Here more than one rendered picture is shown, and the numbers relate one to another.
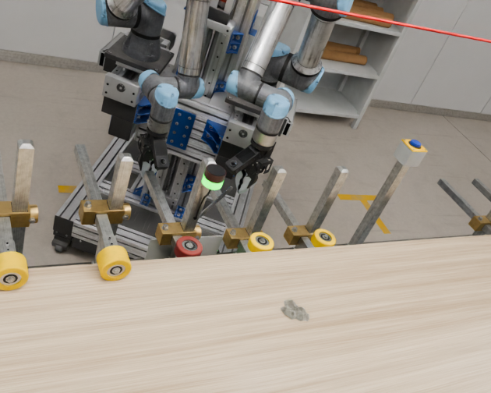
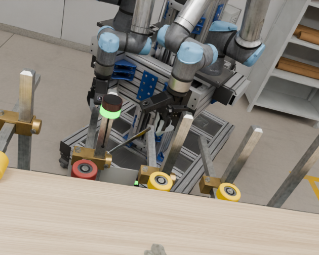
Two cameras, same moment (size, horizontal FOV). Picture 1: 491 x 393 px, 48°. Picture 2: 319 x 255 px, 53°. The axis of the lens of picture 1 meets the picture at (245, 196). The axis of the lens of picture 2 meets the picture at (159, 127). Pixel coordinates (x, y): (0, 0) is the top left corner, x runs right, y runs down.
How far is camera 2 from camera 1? 0.79 m
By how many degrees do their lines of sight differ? 18
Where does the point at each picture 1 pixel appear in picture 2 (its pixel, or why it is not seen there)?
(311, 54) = (249, 27)
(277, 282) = (156, 223)
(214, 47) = not seen: hidden behind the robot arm
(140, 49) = (122, 22)
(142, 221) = (121, 158)
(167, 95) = (106, 40)
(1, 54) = (84, 48)
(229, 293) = (96, 221)
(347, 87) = (314, 98)
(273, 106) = (184, 50)
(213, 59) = not seen: hidden behind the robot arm
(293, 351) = not seen: outside the picture
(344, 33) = (316, 59)
